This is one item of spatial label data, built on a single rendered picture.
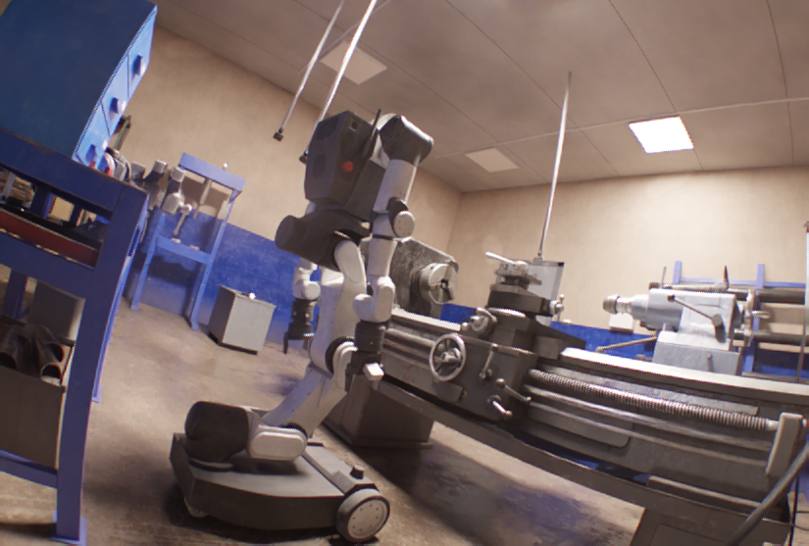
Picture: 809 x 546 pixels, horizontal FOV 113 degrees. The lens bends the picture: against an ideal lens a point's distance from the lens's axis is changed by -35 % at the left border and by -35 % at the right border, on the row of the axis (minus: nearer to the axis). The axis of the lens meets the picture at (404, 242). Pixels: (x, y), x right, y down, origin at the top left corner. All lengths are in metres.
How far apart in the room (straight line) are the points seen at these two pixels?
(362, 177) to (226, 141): 4.42
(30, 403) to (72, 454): 0.37
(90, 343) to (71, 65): 0.58
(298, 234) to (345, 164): 0.26
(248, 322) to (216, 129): 2.64
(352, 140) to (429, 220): 5.80
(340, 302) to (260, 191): 4.40
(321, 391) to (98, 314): 0.80
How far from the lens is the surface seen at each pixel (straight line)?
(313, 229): 1.27
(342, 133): 1.32
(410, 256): 2.65
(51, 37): 1.02
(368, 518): 1.47
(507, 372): 1.63
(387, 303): 1.19
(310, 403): 1.40
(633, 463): 1.57
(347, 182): 1.30
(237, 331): 4.25
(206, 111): 5.69
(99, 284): 0.90
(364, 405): 2.46
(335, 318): 1.36
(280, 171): 5.78
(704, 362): 1.59
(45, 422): 1.38
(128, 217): 0.89
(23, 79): 1.00
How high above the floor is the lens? 0.77
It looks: 11 degrees up
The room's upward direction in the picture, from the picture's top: 17 degrees clockwise
